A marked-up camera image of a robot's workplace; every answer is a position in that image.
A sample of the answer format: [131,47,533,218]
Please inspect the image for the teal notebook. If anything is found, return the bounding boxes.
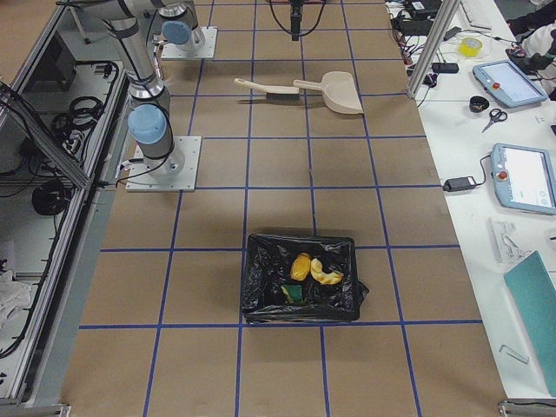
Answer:
[504,251,555,396]

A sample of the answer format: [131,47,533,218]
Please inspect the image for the white crumpled cloth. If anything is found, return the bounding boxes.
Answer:
[1,269,32,327]

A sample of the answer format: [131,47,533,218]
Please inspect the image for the aluminium frame post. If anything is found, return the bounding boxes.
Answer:
[407,0,460,98]

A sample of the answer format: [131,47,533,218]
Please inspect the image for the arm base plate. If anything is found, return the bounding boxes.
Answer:
[125,136,202,192]
[161,22,218,61]

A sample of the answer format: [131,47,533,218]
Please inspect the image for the white hand brush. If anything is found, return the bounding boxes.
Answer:
[234,78,301,104]

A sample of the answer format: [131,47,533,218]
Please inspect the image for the yellow tape roll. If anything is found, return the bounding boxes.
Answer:
[458,36,483,58]

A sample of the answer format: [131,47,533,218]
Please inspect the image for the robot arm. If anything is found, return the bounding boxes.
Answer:
[158,1,206,53]
[57,1,192,177]

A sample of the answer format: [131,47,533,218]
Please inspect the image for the yellow potato-shaped lump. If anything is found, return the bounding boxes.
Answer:
[290,252,312,281]

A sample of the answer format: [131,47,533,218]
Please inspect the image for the pale curved bread piece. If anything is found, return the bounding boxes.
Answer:
[310,258,344,285]

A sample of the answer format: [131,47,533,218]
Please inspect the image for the clear plastic package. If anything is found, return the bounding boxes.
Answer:
[487,218,532,264]

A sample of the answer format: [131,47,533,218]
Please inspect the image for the blue teach pendant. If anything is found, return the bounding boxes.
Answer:
[490,143,555,215]
[472,60,548,108]

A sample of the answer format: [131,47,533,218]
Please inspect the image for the black scissors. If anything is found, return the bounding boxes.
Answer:
[481,108,508,133]

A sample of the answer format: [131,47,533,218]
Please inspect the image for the yellow green sponge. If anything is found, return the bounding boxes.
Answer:
[281,284,303,304]

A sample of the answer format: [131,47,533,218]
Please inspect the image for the right black bag-lined bin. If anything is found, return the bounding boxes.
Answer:
[241,234,368,322]

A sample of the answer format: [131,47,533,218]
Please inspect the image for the black power brick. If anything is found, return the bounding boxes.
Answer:
[442,176,478,192]

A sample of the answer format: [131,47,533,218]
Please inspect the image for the white plastic dustpan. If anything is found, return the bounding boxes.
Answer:
[293,71,363,115]

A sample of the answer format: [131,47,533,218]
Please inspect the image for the metal hex key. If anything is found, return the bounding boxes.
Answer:
[499,344,530,365]

